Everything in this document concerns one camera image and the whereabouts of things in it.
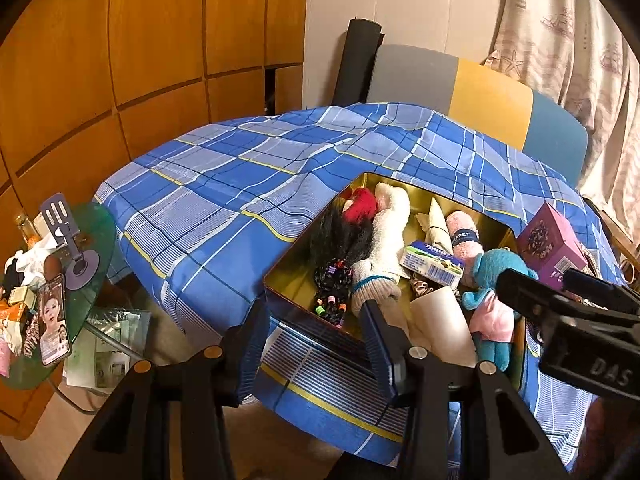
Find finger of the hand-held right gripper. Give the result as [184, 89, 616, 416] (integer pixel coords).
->
[561, 266, 640, 314]
[494, 268, 557, 314]

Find beige knitted sock blue band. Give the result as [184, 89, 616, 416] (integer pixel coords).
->
[350, 192, 412, 341]

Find pink fluffy sock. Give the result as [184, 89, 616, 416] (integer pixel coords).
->
[444, 211, 485, 286]

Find cream cloth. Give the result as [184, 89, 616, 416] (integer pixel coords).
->
[414, 197, 453, 248]

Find black furry wig coloured beads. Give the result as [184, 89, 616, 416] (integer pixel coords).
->
[307, 200, 376, 328]

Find white cloth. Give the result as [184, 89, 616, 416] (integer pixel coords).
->
[409, 287, 478, 368]
[5, 237, 61, 286]

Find beige printed curtain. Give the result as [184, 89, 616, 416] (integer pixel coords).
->
[482, 0, 640, 221]

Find white fluffy sock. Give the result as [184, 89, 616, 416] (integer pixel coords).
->
[372, 181, 401, 213]

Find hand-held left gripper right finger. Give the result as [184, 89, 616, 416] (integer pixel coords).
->
[359, 298, 572, 480]

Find person's right forearm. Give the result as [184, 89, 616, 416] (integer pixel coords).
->
[582, 395, 640, 476]

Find blue white tissue packet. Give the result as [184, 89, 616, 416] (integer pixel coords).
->
[400, 240, 465, 289]

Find gold square tin box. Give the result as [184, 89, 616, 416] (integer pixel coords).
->
[262, 172, 528, 391]

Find smartphone with photo case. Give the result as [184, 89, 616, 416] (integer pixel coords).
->
[36, 274, 72, 366]

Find blue plaid blanket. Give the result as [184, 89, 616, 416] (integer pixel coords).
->
[94, 101, 626, 466]

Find grey phone stand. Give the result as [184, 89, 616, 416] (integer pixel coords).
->
[40, 193, 101, 291]

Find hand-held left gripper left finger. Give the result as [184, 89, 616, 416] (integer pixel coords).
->
[57, 297, 274, 480]

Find red and white sock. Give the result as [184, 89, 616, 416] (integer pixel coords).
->
[342, 187, 379, 222]

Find wooden wardrobe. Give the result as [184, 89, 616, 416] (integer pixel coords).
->
[0, 0, 308, 441]

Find black rolled mat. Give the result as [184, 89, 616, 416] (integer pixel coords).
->
[332, 18, 386, 107]

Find grey yellow blue padded backrest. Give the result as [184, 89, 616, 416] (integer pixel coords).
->
[367, 44, 588, 183]

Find pink cardboard box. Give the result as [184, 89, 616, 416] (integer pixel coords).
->
[516, 201, 588, 291]

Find white crumpled cloth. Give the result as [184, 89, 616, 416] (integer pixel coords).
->
[5, 237, 61, 286]

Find blue plush toy pink dress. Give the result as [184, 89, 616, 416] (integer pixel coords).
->
[461, 249, 540, 373]

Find green glass side table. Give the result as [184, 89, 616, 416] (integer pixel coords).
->
[0, 203, 117, 391]

